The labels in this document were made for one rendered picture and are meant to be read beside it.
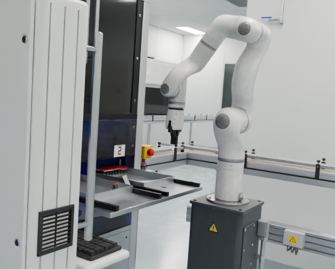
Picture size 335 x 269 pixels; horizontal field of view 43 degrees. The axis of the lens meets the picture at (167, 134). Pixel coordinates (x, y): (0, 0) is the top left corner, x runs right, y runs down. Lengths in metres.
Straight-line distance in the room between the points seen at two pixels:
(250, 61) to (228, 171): 0.49
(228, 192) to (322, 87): 1.58
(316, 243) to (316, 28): 1.52
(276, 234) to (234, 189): 1.00
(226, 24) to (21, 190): 1.18
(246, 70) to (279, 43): 1.56
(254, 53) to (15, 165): 1.16
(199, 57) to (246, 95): 0.28
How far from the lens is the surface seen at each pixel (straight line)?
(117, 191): 1.80
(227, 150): 1.87
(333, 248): 2.76
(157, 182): 2.03
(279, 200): 3.41
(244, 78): 1.86
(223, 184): 1.90
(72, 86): 1.14
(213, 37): 1.95
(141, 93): 2.29
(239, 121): 1.82
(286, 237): 2.77
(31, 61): 1.08
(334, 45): 3.29
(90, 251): 1.36
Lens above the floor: 1.31
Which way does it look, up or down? 5 degrees down
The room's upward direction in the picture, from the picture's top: 4 degrees clockwise
